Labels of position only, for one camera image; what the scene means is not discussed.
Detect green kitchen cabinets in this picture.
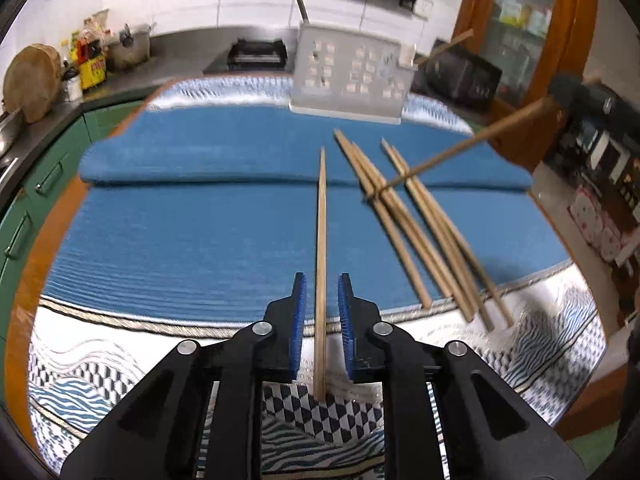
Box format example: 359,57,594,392
0,107,119,346

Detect white plastic utensil holder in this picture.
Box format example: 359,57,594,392
289,24,419,126

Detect metal cooking pot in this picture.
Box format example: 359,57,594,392
107,23,154,72

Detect blue ribbed mat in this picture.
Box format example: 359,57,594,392
40,76,576,326

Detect white floral packages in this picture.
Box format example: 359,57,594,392
569,184,632,262

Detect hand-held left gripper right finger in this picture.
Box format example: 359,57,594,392
338,273,587,480

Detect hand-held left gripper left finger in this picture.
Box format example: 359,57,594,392
60,272,308,480

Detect black rice cooker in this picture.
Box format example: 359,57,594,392
425,38,504,112

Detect round wooden cutting board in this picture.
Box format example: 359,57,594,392
2,44,64,124

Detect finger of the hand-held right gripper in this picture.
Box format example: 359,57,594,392
547,74,601,109

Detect dark kitchen counter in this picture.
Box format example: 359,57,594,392
0,27,301,196

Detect wooden glass-door cabinet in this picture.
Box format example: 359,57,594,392
452,0,601,171

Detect yellow box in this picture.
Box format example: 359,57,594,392
79,55,109,90

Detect patterned white tablecloth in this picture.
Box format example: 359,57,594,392
25,72,609,480

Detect cluster of condiment bottles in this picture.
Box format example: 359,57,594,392
61,8,112,67

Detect black gas stove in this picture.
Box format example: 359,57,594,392
227,37,290,71

